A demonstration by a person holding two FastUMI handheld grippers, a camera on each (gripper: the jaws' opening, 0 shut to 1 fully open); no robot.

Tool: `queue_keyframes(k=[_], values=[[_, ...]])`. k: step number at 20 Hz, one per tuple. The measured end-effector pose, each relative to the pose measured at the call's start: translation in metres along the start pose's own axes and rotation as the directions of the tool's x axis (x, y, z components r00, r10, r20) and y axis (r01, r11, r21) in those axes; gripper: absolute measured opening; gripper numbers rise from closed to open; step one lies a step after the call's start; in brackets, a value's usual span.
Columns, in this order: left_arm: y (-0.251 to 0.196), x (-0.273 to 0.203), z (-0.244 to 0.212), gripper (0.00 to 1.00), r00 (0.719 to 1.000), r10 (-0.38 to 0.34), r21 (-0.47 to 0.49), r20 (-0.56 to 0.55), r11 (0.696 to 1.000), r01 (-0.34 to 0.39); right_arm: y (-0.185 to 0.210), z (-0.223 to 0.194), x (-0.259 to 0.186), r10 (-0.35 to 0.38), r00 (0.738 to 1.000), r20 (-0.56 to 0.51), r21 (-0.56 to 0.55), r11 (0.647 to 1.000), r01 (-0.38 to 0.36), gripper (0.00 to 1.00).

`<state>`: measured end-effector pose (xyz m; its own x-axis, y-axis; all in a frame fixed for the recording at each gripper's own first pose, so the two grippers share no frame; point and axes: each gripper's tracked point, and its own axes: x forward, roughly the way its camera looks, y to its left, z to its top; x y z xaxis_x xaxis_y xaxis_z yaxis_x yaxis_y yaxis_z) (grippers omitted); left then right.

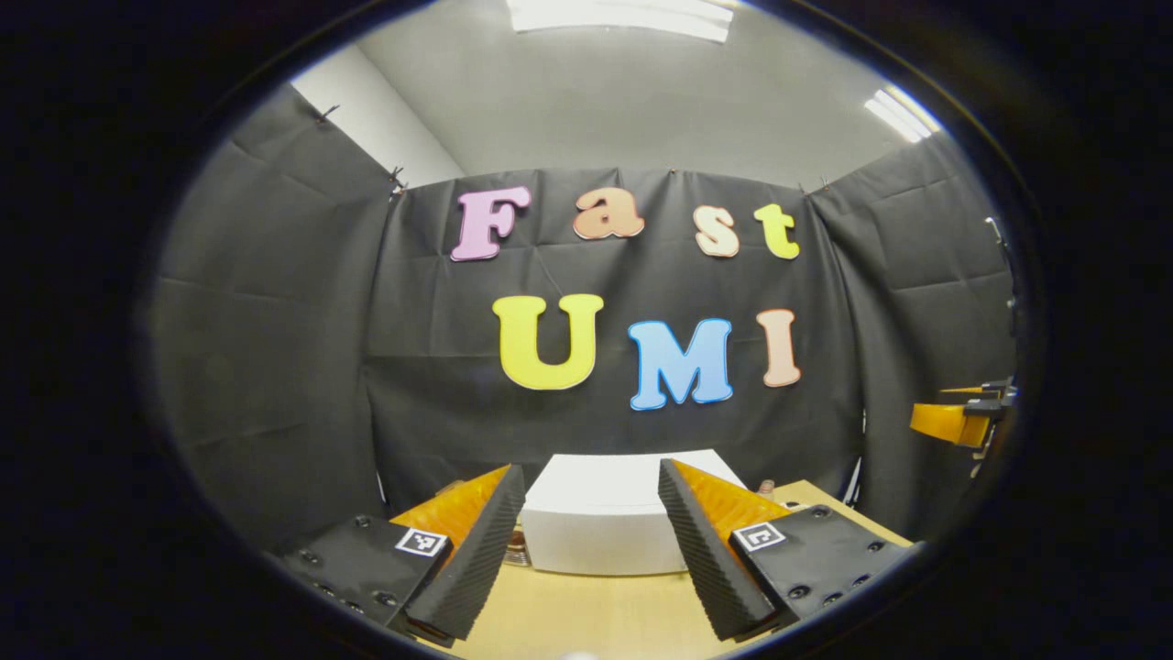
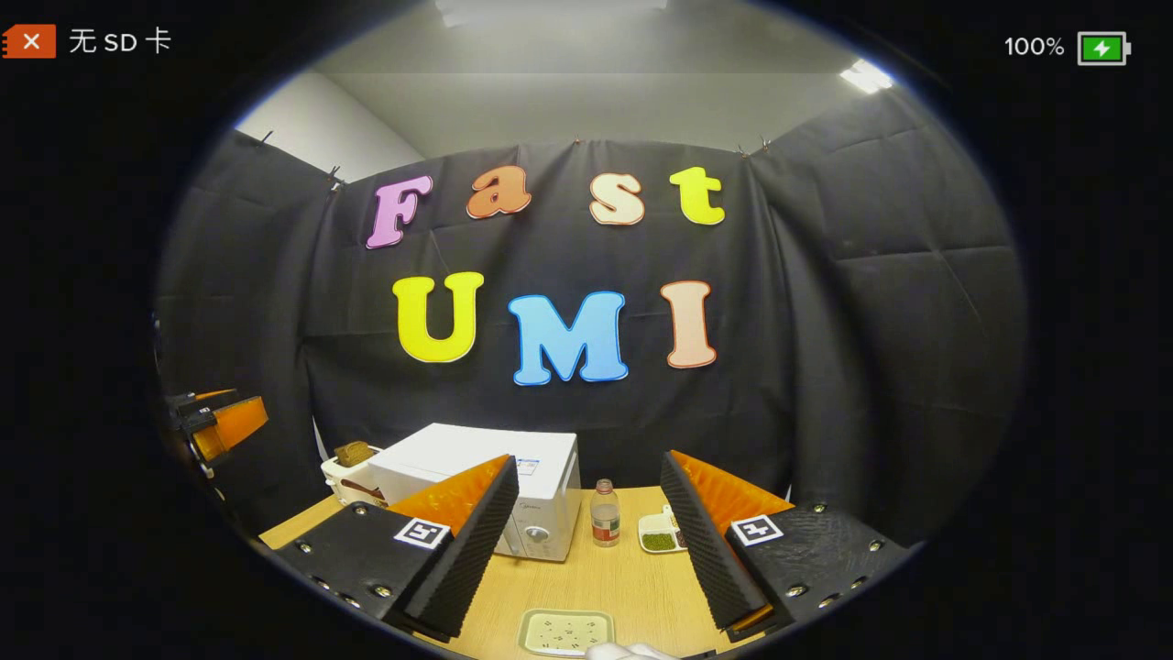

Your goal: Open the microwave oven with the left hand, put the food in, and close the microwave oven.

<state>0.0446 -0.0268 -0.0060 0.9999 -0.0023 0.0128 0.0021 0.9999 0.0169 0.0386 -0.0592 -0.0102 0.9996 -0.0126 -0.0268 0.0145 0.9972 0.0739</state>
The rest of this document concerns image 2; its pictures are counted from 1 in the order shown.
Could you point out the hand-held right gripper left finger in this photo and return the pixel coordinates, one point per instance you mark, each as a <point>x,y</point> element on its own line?
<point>476,541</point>

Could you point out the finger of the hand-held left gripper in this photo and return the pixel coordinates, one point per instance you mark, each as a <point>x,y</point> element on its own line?
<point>234,420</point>
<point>197,400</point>

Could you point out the black backdrop cloth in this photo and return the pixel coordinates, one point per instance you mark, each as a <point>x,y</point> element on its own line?
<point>871,321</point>

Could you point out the white toaster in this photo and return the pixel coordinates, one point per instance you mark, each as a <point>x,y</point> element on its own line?
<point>353,481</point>

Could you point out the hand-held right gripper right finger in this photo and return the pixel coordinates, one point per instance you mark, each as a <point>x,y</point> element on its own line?
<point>706,550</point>

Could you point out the white microwave oven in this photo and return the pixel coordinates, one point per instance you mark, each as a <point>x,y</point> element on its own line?
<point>440,449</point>

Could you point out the white divided bean dish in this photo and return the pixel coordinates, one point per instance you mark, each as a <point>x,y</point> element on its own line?
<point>656,536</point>

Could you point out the pale green square plate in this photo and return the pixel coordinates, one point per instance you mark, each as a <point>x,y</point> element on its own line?
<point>564,632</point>

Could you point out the clear bottle red label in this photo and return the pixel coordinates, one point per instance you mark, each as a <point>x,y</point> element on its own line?
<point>605,518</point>

